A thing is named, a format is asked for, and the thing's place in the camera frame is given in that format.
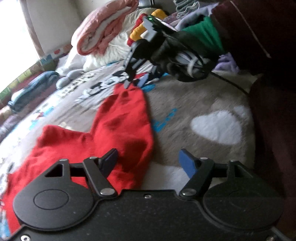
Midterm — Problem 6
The red knit sweater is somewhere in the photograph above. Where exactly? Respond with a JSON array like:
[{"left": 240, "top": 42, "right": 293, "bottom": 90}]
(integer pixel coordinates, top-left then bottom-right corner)
[{"left": 2, "top": 84, "right": 154, "bottom": 233}]

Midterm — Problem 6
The right forearm green cuff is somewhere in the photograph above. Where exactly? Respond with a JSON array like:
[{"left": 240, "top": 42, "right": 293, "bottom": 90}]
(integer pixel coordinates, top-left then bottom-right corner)
[{"left": 184, "top": 1, "right": 295, "bottom": 74}]

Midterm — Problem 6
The pastel folded clothes stack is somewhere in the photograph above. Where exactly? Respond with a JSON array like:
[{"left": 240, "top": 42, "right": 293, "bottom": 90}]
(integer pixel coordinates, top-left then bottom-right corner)
[{"left": 162, "top": 0, "right": 241, "bottom": 75}]

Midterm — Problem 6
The black gloved right hand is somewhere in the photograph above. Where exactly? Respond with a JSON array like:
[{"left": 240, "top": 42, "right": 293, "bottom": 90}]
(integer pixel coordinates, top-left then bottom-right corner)
[{"left": 150, "top": 32, "right": 218, "bottom": 82}]

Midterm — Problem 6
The red folded garment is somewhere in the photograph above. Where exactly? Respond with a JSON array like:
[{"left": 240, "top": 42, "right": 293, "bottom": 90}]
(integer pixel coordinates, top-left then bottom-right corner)
[{"left": 127, "top": 13, "right": 148, "bottom": 47}]

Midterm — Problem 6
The yellow folded garment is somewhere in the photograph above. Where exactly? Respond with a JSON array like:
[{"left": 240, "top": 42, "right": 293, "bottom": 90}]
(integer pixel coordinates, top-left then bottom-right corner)
[{"left": 142, "top": 9, "right": 167, "bottom": 31}]

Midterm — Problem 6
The pink folded quilt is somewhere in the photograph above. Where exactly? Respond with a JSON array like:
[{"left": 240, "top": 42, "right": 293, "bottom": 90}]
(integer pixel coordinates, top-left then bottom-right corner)
[{"left": 71, "top": 1, "right": 139, "bottom": 56}]

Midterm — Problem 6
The Mickey Mouse grey blanket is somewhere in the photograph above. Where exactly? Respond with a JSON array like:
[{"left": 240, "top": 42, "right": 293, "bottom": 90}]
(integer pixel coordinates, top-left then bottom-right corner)
[{"left": 1, "top": 63, "right": 255, "bottom": 193}]

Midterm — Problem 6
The white duvet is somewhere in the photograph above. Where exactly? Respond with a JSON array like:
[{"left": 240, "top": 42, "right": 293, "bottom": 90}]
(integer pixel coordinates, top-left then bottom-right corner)
[{"left": 56, "top": 8, "right": 155, "bottom": 76}]

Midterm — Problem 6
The light blue plush toy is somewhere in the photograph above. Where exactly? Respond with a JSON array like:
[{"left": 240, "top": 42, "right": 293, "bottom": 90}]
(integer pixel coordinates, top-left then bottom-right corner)
[{"left": 56, "top": 69, "right": 84, "bottom": 89}]

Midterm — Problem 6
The colourful foam bed barrier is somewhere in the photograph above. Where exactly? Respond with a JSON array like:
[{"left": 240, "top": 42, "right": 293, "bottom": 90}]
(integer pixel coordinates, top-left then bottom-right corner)
[{"left": 1, "top": 44, "right": 72, "bottom": 108}]

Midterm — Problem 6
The purple quilt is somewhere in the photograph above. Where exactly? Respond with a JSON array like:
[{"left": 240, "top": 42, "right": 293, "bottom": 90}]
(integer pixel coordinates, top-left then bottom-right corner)
[{"left": 1, "top": 82, "right": 56, "bottom": 142}]

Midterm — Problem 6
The black cable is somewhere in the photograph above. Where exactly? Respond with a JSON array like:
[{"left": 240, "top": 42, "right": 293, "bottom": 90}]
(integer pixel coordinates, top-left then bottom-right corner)
[{"left": 209, "top": 71, "right": 250, "bottom": 95}]

